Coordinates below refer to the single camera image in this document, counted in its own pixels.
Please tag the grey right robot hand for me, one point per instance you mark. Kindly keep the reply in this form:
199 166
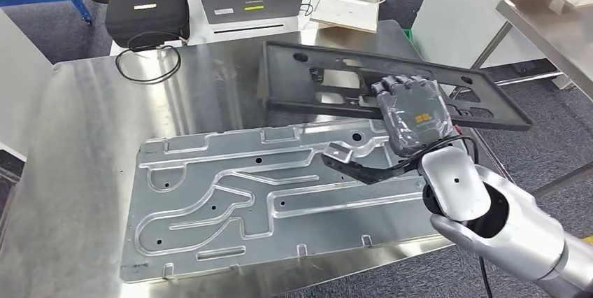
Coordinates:
417 115

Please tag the black plastic panel part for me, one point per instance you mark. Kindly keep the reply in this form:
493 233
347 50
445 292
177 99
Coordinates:
287 82

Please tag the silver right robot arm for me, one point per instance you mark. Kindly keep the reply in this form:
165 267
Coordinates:
463 184

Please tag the stainless steel workbench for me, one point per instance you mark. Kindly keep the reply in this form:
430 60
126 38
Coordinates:
556 36
83 147

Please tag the white flat box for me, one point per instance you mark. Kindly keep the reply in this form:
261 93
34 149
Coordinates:
343 13

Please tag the silver metal plate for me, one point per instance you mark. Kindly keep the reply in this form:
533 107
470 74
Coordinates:
324 221

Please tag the black carrying case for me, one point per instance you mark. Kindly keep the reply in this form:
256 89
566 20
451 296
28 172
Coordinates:
148 18

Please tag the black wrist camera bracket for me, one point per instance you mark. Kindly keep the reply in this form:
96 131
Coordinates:
366 175

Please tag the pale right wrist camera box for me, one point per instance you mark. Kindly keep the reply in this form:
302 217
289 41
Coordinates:
338 152

